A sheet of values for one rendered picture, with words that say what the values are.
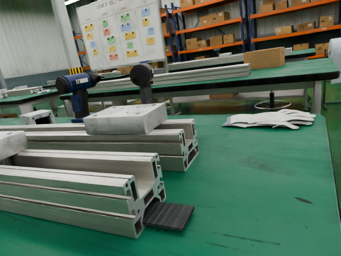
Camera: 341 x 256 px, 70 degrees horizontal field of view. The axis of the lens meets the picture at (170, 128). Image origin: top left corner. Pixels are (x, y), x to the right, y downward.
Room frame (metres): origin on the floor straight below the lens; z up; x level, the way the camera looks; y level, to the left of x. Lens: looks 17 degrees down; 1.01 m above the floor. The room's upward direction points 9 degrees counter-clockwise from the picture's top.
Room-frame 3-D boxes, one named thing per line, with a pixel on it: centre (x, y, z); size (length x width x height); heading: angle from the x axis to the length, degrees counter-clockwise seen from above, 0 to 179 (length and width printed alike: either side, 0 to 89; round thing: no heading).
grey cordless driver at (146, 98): (0.78, 0.05, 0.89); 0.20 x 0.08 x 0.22; 175
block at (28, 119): (0.96, 0.53, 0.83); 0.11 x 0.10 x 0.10; 138
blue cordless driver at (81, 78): (0.91, 0.28, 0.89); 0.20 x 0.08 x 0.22; 146
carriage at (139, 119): (0.56, 0.10, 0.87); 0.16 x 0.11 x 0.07; 64
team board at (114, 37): (3.94, 0.52, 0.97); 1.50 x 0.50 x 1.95; 58
